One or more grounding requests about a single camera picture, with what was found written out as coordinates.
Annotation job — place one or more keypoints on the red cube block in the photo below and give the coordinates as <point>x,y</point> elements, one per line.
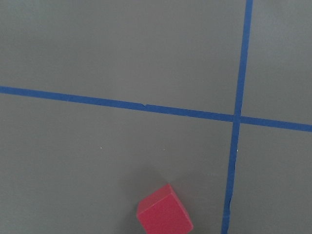
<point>163,213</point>

